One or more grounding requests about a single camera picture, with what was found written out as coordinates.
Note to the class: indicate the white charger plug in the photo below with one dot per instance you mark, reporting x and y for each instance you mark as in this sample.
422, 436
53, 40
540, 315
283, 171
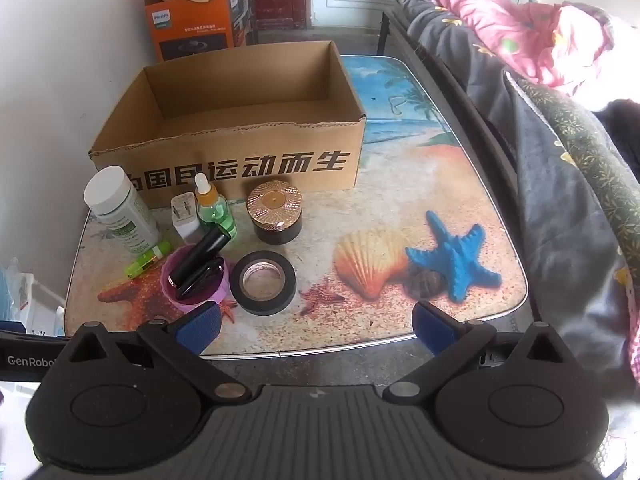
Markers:
182, 215

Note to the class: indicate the black tape roll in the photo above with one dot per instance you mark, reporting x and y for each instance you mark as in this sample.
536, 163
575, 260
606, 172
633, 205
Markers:
239, 290

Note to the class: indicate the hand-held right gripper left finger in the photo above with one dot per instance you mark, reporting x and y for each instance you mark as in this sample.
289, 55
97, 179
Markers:
197, 330

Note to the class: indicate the white water dispenser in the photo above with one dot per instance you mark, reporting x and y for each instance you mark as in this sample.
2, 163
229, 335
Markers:
45, 310

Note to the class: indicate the brown cardboard box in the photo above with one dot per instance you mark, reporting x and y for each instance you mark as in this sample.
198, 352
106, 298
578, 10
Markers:
225, 170

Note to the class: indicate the white bottle with green label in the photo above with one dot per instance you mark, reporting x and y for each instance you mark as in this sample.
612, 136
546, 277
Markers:
125, 215

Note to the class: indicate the pink blanket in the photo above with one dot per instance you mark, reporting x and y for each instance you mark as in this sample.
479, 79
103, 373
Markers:
525, 35

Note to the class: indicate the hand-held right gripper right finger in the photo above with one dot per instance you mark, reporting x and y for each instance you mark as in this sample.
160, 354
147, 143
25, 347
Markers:
434, 330

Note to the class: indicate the orange printed appliance box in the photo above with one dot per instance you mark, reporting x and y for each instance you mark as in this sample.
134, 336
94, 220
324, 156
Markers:
200, 25

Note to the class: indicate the black cylindrical tube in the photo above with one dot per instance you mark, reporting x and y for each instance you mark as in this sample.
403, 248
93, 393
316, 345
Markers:
200, 255

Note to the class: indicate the dark jar with gold lid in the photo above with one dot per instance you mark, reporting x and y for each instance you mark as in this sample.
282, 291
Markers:
274, 202

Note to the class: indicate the pink plastic cup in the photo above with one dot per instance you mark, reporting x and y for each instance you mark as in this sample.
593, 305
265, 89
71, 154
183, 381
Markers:
171, 267

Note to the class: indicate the green dropper bottle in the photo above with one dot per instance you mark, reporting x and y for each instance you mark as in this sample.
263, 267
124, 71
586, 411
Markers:
215, 212

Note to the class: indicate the dark cloth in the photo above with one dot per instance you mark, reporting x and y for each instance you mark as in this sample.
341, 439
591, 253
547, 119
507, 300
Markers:
622, 115

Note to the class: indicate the grey printed bedsheet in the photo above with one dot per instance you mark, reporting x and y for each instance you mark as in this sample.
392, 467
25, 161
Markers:
550, 200

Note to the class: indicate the green floral blanket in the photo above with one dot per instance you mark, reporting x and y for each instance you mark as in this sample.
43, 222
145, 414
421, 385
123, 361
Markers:
595, 160

